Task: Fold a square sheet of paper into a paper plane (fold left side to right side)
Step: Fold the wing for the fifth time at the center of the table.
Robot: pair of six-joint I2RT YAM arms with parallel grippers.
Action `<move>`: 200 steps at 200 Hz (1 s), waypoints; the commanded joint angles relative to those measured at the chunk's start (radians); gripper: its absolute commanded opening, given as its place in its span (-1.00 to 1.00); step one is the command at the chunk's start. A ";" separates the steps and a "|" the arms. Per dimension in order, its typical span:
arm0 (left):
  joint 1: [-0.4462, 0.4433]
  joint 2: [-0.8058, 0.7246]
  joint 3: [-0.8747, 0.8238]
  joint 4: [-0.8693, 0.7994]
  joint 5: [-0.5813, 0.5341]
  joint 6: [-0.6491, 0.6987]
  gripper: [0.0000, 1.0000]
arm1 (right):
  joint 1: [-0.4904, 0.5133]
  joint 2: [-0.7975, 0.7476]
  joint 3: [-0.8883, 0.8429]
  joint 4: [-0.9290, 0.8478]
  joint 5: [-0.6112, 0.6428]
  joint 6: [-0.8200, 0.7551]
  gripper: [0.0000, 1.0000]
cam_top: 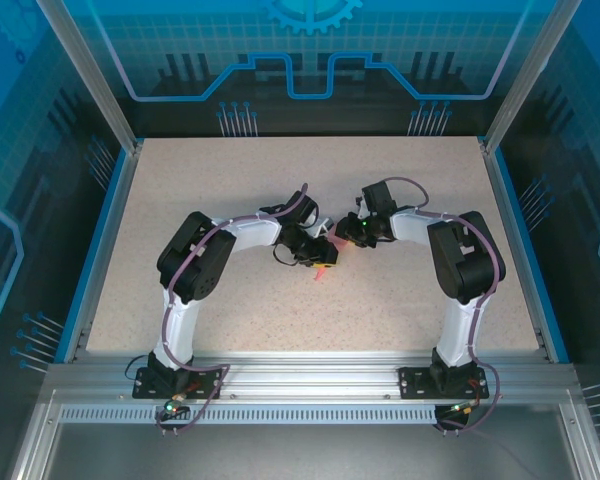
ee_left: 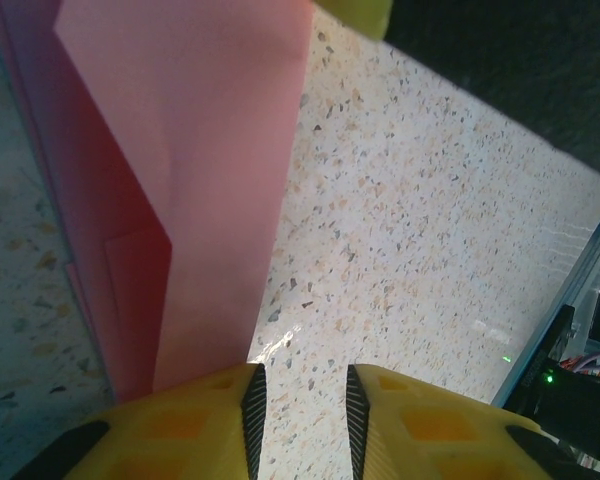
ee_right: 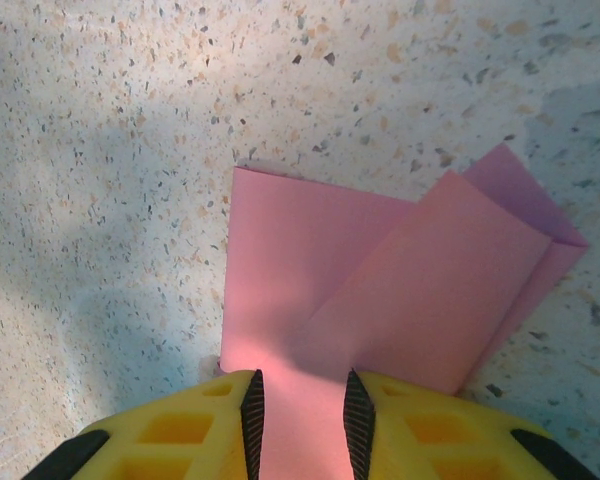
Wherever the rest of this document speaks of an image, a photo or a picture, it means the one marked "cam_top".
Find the pink cloth square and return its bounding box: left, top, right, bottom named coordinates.
left=312, top=223, right=355, bottom=284

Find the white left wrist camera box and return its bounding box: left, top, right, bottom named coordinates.
left=308, top=216, right=335, bottom=240

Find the thin black wrist wire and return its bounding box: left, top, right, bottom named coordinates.
left=272, top=243, right=301, bottom=267

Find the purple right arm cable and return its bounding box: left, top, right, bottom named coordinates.
left=383, top=176, right=502, bottom=437

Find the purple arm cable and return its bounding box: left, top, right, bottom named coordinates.
left=155, top=182, right=310, bottom=437
left=383, top=176, right=502, bottom=437

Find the long aluminium mounting rail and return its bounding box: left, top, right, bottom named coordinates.
left=44, top=349, right=581, bottom=404

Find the aluminium side rail blue edge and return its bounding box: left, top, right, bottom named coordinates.
left=481, top=139, right=572, bottom=365
left=54, top=142, right=144, bottom=365

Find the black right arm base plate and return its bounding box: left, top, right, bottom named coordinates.
left=397, top=366, right=491, bottom=401

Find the slotted grey cable duct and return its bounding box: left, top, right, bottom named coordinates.
left=57, top=403, right=444, bottom=426

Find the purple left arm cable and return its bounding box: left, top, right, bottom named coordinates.
left=155, top=182, right=310, bottom=437

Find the grey metal bench frame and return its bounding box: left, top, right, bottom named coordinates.
left=7, top=387, right=600, bottom=480

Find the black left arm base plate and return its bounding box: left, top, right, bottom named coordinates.
left=132, top=366, right=225, bottom=401

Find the thin black base wire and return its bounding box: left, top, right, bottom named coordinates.
left=123, top=353, right=149, bottom=386

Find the aluminium frame post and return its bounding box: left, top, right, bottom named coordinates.
left=35, top=0, right=145, bottom=154
left=482, top=0, right=584, bottom=154

